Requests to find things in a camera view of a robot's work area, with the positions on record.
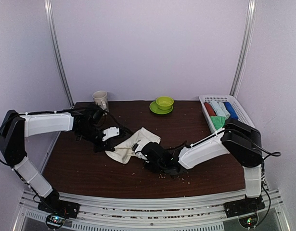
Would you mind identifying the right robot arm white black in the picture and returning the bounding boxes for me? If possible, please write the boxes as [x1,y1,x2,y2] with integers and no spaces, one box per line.
[135,119,264,213]

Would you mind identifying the patterned ceramic mug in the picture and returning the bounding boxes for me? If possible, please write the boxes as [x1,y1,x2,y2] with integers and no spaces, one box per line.
[92,90,109,111]

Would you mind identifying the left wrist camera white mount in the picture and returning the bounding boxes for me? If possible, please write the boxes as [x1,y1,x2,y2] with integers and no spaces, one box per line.
[102,127,120,141]

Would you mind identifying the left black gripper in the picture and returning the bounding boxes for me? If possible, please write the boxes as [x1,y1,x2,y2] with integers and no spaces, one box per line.
[78,124,115,153]

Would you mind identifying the aluminium frame post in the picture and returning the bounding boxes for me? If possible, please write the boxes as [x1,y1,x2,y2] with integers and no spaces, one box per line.
[44,0,75,107]
[230,0,257,98]

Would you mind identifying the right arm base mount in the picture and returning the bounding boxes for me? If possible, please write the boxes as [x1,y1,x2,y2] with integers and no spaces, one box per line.
[224,199,265,218]

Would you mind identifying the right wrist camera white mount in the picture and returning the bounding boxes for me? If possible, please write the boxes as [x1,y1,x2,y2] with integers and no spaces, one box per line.
[131,143,144,159]

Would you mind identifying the green microfiber towel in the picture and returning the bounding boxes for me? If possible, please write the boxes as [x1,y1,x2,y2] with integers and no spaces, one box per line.
[210,116,225,130]

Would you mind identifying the green cup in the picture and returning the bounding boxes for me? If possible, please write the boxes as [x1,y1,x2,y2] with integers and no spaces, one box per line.
[155,96,174,110]

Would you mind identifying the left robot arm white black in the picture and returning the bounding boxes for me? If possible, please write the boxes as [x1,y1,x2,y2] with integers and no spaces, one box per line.
[0,104,122,214]

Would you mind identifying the white cream towel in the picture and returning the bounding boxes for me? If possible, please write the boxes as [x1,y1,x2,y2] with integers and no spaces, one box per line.
[105,127,161,164]

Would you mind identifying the rolled red towel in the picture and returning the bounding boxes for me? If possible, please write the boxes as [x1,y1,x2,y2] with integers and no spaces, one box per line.
[204,102,217,116]

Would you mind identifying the rolled light blue towel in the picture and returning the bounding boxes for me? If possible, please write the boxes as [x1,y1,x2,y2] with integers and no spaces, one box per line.
[210,100,230,119]

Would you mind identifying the rolled dark blue towel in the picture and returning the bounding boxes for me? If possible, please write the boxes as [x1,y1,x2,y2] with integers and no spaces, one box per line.
[224,102,239,120]

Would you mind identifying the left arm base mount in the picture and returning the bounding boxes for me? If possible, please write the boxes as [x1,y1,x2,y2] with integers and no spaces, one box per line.
[38,201,80,218]

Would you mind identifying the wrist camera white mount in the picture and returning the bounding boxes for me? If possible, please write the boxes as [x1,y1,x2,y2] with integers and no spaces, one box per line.
[131,143,144,159]
[102,127,120,141]

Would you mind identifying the left aluminium frame post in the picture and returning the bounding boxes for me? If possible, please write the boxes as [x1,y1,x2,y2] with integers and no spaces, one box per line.
[44,0,75,107]

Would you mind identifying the white plastic basket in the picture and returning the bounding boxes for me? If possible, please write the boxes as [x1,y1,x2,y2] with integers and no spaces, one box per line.
[199,94,255,133]

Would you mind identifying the aluminium front rail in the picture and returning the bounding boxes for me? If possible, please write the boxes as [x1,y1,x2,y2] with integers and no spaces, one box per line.
[11,190,292,231]

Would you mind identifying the right aluminium frame post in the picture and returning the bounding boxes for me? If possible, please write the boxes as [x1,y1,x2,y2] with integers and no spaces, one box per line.
[230,0,257,98]

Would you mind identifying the green saucer plate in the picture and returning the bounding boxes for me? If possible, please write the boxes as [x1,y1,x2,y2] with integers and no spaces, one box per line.
[149,101,173,115]

